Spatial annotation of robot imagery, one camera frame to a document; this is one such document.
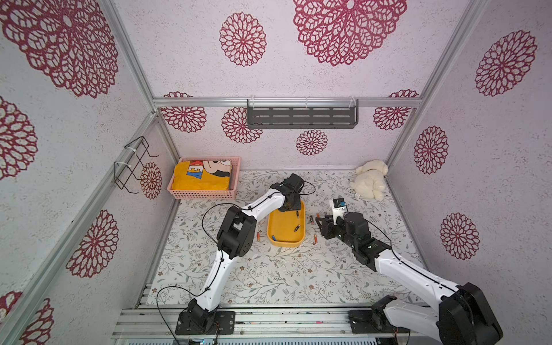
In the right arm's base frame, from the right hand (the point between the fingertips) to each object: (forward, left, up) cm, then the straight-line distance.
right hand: (320, 215), depth 83 cm
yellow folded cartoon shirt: (+29, +56, -8) cm, 64 cm away
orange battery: (+11, -3, -17) cm, 20 cm away
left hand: (+13, +9, -12) cm, 20 cm away
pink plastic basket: (+19, +43, -11) cm, 48 cm away
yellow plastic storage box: (+2, +13, -15) cm, 20 cm away
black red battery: (+9, +1, -18) cm, 20 cm away
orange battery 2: (-2, +25, -16) cm, 30 cm away
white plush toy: (+24, -27, -7) cm, 37 cm away
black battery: (+2, +8, -16) cm, 18 cm away
